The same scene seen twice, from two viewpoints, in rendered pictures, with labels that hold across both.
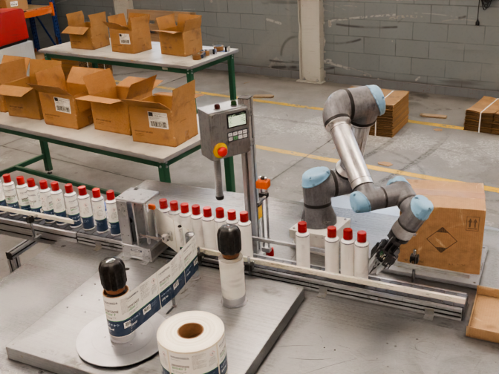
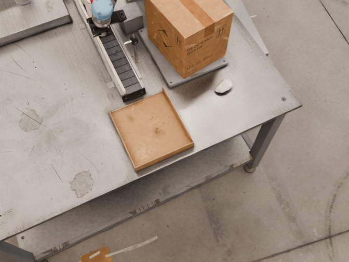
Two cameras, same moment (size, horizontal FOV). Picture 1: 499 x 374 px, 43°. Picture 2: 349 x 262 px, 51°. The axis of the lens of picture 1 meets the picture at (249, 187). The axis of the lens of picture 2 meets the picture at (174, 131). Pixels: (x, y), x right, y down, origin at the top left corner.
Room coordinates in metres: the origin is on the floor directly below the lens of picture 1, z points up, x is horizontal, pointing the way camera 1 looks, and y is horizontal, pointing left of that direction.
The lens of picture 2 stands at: (1.25, -1.38, 2.19)
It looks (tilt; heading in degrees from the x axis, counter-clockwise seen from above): 63 degrees down; 38
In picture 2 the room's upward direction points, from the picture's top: straight up
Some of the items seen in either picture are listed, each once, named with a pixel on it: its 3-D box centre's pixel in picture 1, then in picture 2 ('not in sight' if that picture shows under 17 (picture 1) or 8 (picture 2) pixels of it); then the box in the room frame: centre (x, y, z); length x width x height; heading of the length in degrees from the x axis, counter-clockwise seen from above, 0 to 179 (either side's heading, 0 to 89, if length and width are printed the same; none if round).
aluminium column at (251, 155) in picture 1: (249, 177); not in sight; (2.34, 0.00, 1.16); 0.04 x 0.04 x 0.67; 63
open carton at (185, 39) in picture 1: (177, 35); not in sight; (6.57, 0.63, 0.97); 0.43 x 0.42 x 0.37; 141
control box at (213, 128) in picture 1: (224, 130); not in sight; (2.32, 0.08, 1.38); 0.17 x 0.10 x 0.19; 118
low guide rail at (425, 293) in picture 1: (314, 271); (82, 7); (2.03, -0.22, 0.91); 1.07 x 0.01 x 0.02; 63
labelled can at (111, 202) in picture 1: (113, 212); not in sight; (2.48, 0.59, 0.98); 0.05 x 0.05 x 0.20
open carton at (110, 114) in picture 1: (122, 101); not in sight; (4.27, 0.83, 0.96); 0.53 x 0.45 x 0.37; 146
